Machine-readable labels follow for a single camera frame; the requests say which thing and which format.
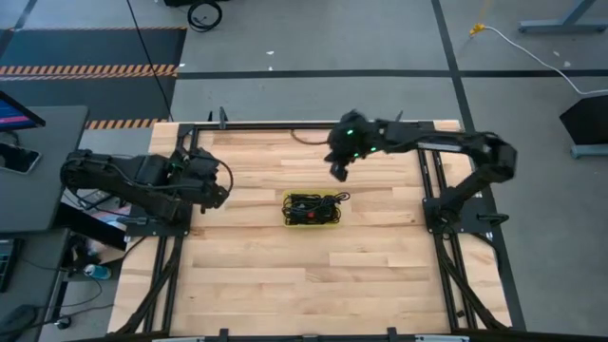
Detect white floor cable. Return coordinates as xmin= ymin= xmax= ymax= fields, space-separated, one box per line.
xmin=482 ymin=26 xmax=608 ymax=96

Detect grey metal desk leg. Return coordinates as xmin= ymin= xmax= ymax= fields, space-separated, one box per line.
xmin=517 ymin=0 xmax=608 ymax=34

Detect computer monitor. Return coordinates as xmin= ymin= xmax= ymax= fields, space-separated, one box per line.
xmin=0 ymin=89 xmax=48 ymax=133

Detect black box on grey stand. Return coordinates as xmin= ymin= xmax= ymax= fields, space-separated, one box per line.
xmin=559 ymin=93 xmax=608 ymax=160

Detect grey side desk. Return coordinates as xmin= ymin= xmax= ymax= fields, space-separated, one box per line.
xmin=0 ymin=104 xmax=89 ymax=234

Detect blue capped water bottle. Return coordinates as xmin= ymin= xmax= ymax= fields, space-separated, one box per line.
xmin=83 ymin=263 xmax=113 ymax=281

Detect yellow power cord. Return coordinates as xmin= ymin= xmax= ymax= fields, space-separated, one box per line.
xmin=468 ymin=0 xmax=491 ymax=38

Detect translucent yellow plastic tray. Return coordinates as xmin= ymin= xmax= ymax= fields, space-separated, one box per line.
xmin=282 ymin=188 xmax=342 ymax=229

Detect coiled black floor cable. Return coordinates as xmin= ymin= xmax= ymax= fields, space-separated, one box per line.
xmin=185 ymin=0 xmax=223 ymax=34

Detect black cable grey plugs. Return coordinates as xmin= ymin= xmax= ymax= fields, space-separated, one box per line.
xmin=283 ymin=192 xmax=341 ymax=225

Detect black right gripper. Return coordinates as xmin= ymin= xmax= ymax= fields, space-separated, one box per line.
xmin=325 ymin=109 xmax=381 ymax=182

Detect black metal table frame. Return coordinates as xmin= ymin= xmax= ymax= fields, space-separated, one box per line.
xmin=113 ymin=111 xmax=528 ymax=342

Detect black smartphone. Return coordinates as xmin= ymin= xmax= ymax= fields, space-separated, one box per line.
xmin=0 ymin=141 xmax=43 ymax=176

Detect black mat with hazard stripes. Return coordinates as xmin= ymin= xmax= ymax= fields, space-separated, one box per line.
xmin=0 ymin=26 xmax=187 ymax=130

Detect black power adapter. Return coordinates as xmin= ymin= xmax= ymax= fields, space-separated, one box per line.
xmin=77 ymin=189 xmax=115 ymax=210

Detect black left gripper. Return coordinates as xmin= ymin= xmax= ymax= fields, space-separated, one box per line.
xmin=182 ymin=150 xmax=229 ymax=213

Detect long thin black cable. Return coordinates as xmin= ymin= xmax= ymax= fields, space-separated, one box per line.
xmin=125 ymin=0 xmax=173 ymax=121

